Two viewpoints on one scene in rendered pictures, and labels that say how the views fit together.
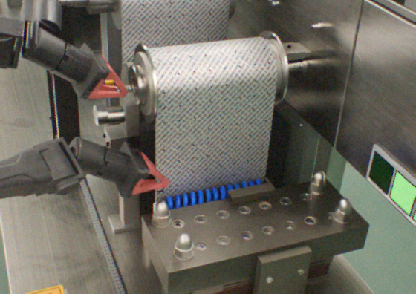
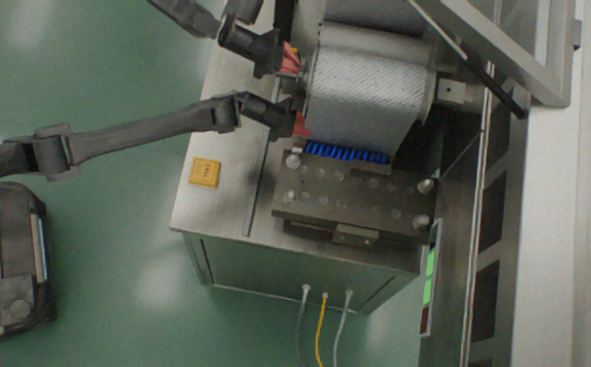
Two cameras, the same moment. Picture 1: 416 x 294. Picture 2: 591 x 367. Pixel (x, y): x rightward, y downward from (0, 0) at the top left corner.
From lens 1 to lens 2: 0.90 m
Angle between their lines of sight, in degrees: 42
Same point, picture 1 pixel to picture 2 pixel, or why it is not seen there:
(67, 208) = (257, 84)
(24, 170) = (194, 124)
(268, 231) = (360, 206)
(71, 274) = (232, 150)
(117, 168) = (270, 123)
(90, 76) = (264, 68)
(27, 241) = not seen: hidden behind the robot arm
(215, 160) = (353, 136)
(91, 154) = (252, 112)
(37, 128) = not seen: outside the picture
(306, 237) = (379, 227)
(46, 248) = not seen: hidden behind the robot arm
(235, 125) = (374, 127)
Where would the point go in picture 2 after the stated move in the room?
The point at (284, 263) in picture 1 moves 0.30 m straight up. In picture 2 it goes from (354, 235) to (377, 198)
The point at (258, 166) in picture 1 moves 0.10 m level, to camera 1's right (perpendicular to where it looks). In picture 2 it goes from (389, 149) to (424, 170)
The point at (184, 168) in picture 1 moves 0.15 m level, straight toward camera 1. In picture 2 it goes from (327, 132) to (295, 182)
